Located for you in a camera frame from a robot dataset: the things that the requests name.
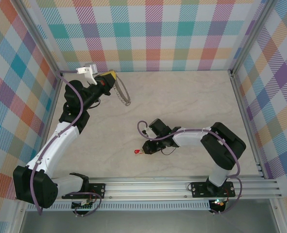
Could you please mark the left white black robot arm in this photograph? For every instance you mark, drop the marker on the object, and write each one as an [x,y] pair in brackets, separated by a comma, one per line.
[60,138]

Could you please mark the left white camera bracket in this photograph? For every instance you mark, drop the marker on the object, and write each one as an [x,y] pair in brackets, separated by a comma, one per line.
[81,71]

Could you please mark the red-capped key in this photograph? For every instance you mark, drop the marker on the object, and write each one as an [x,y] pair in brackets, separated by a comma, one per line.
[136,151]

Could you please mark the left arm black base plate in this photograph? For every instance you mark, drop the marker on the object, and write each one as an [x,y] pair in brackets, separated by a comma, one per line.
[97,189]

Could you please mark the aluminium frame leg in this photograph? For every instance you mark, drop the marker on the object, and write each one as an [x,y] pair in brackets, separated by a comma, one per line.
[19,218]
[279,218]

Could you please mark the aluminium corner post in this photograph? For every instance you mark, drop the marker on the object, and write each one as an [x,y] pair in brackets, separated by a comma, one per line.
[40,36]
[252,36]

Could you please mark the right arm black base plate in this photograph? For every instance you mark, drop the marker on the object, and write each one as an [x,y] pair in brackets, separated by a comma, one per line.
[199,189]

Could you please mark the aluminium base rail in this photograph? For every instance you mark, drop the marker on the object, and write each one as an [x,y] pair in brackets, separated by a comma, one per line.
[145,189]

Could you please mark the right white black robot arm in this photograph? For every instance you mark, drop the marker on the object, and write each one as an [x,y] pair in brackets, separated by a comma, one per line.
[189,139]

